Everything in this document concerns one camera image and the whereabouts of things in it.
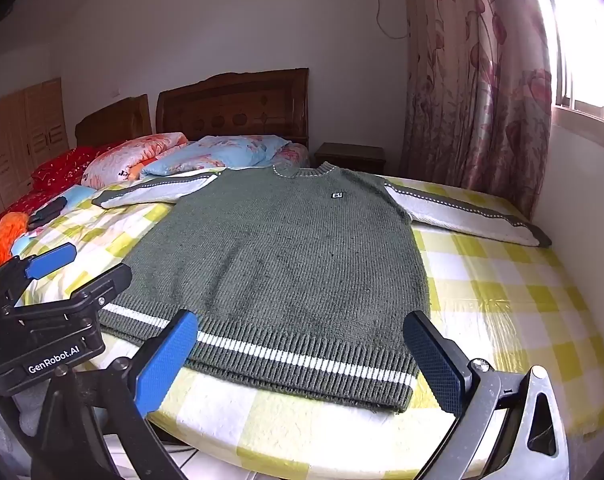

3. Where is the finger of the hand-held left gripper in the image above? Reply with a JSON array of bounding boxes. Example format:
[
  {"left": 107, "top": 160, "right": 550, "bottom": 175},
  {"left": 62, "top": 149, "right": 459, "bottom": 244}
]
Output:
[
  {"left": 13, "top": 262, "right": 134, "bottom": 327},
  {"left": 0, "top": 242, "right": 79, "bottom": 306}
]

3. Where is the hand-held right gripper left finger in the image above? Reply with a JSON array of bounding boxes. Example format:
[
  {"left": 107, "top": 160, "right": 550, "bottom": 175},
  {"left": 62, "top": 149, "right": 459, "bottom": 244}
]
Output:
[{"left": 32, "top": 309, "right": 200, "bottom": 480}]

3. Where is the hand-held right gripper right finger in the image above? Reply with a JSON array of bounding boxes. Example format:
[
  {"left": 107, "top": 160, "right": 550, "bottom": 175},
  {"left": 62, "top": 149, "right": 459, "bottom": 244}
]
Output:
[{"left": 402, "top": 310, "right": 570, "bottom": 480}]

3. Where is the green knitted sweater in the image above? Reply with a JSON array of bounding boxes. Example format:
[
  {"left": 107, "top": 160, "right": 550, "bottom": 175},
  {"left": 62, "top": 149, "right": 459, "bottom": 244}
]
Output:
[{"left": 91, "top": 161, "right": 553, "bottom": 415}]

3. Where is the black flat object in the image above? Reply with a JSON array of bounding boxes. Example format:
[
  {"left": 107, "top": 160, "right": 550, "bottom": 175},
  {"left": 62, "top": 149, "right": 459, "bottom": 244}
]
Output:
[{"left": 27, "top": 196, "right": 68, "bottom": 231}]

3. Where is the orange cloth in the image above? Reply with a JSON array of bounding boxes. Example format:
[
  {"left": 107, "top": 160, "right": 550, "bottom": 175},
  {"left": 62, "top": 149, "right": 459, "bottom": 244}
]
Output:
[{"left": 0, "top": 211, "right": 31, "bottom": 273}]

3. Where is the light blue cloth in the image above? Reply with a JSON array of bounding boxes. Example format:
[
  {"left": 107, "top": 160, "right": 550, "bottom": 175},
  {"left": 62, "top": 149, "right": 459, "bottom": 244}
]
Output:
[{"left": 57, "top": 185, "right": 100, "bottom": 211}]

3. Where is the red patterned blanket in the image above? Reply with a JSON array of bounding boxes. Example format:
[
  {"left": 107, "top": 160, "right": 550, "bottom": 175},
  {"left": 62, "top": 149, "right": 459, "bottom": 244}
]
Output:
[{"left": 0, "top": 146, "right": 119, "bottom": 256}]

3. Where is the bed with yellow checkered sheet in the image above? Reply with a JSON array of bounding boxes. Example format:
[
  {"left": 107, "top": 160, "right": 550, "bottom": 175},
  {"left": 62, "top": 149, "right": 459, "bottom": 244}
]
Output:
[{"left": 0, "top": 167, "right": 604, "bottom": 480}]

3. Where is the pink floral pillow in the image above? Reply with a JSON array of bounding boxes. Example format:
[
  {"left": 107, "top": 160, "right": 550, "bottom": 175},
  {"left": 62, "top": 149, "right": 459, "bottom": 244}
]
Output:
[{"left": 84, "top": 132, "right": 190, "bottom": 183}]

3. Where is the light wooden wardrobe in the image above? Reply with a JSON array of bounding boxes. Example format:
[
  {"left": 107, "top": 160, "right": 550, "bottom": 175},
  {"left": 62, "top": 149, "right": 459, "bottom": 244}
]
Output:
[{"left": 0, "top": 77, "right": 70, "bottom": 228}]

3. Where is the plain wooden headboard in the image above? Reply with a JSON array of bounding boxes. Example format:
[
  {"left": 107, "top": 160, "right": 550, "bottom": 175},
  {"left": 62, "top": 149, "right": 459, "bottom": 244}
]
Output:
[{"left": 74, "top": 94, "right": 153, "bottom": 150}]

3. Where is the blue floral quilt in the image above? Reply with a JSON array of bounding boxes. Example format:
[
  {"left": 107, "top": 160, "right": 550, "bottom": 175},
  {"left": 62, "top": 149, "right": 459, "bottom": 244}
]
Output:
[{"left": 141, "top": 135, "right": 310, "bottom": 177}]

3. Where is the wooden nightstand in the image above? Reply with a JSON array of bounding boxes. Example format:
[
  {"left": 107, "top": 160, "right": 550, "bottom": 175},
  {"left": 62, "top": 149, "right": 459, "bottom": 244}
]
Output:
[{"left": 314, "top": 142, "right": 387, "bottom": 175}]

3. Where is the wooden headboard with round carvings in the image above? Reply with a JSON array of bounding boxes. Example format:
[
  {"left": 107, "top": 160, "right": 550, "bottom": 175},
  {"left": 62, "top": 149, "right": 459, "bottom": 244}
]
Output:
[{"left": 156, "top": 68, "right": 310, "bottom": 149}]

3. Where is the pink floral curtain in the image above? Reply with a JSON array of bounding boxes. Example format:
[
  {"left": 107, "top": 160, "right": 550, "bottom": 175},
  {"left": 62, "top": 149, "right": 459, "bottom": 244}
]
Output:
[{"left": 402, "top": 0, "right": 555, "bottom": 221}]

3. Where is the window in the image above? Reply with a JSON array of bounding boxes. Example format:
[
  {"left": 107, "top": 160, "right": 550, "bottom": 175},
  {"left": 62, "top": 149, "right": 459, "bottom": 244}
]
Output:
[{"left": 532, "top": 0, "right": 604, "bottom": 127}]

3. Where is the thin wall cable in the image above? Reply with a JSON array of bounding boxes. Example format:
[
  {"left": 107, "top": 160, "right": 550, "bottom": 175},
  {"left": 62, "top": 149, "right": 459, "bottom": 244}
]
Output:
[{"left": 374, "top": 0, "right": 411, "bottom": 41}]

